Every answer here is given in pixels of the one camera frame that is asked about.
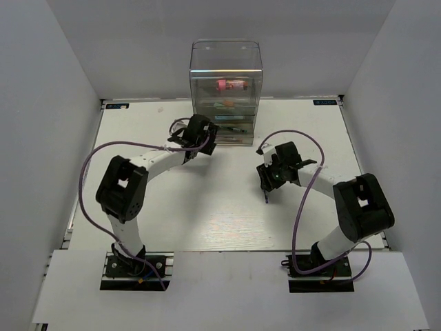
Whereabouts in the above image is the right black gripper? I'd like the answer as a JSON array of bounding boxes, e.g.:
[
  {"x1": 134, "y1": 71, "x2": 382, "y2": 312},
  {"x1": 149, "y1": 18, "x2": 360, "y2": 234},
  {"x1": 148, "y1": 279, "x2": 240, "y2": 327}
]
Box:
[{"x1": 257, "y1": 157, "x2": 287, "y2": 192}]

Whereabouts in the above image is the blue capped highlighter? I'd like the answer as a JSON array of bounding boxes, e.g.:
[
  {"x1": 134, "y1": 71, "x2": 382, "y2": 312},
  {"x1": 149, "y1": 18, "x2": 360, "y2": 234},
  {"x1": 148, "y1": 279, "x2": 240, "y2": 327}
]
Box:
[{"x1": 214, "y1": 116, "x2": 245, "y2": 122}]

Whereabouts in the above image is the green pen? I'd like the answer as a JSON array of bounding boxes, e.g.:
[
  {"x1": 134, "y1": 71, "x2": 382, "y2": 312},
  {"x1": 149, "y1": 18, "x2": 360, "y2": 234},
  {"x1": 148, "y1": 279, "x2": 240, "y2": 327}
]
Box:
[{"x1": 219, "y1": 126, "x2": 247, "y2": 134}]

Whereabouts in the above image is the pink capped glue tube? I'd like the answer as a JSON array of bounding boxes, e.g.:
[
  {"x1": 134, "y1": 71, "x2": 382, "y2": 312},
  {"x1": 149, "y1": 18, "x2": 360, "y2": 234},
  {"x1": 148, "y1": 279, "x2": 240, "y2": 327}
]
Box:
[{"x1": 216, "y1": 79, "x2": 249, "y2": 92}]

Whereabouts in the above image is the red pen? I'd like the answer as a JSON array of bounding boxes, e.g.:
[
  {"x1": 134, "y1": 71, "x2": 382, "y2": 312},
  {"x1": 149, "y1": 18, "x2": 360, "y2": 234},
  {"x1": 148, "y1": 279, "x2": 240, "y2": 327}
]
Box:
[{"x1": 216, "y1": 137, "x2": 243, "y2": 143}]

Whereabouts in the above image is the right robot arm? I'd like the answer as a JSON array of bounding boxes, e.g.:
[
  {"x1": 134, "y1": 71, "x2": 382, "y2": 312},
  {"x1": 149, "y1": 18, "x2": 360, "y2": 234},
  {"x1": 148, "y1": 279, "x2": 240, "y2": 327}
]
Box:
[{"x1": 256, "y1": 142, "x2": 395, "y2": 275}]

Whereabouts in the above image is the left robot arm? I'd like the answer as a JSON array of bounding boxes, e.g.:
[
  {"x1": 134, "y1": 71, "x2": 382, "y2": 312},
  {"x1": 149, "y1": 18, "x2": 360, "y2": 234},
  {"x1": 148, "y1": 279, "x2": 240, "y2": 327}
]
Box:
[{"x1": 96, "y1": 114, "x2": 218, "y2": 275}]

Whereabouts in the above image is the clear acrylic drawer organizer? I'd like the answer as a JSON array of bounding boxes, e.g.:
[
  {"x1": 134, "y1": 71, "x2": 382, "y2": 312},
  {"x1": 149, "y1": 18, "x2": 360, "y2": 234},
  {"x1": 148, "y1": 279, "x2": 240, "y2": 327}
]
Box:
[{"x1": 189, "y1": 39, "x2": 263, "y2": 146}]

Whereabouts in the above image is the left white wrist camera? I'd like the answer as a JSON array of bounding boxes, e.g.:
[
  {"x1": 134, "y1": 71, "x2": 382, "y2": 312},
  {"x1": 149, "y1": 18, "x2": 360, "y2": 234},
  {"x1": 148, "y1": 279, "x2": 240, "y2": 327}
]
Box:
[{"x1": 169, "y1": 120, "x2": 187, "y2": 136}]

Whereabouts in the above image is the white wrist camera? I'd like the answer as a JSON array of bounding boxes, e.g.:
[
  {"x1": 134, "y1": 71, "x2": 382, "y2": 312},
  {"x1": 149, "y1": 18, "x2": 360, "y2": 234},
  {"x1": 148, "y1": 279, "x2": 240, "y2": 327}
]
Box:
[
  {"x1": 169, "y1": 120, "x2": 187, "y2": 136},
  {"x1": 256, "y1": 143, "x2": 276, "y2": 167}
]

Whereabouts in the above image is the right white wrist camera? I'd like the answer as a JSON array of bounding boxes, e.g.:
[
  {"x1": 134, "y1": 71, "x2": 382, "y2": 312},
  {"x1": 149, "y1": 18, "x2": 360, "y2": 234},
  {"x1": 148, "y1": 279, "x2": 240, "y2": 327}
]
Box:
[{"x1": 256, "y1": 143, "x2": 276, "y2": 167}]

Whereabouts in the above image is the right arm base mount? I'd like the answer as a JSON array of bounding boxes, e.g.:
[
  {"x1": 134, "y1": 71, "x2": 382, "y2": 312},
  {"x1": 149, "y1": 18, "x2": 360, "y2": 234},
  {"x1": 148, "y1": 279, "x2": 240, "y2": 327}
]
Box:
[{"x1": 280, "y1": 255, "x2": 354, "y2": 294}]

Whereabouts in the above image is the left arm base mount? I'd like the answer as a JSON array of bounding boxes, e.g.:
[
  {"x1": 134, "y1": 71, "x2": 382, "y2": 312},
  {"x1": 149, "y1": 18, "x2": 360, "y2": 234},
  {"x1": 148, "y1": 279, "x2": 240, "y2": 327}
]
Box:
[{"x1": 100, "y1": 252, "x2": 174, "y2": 292}]

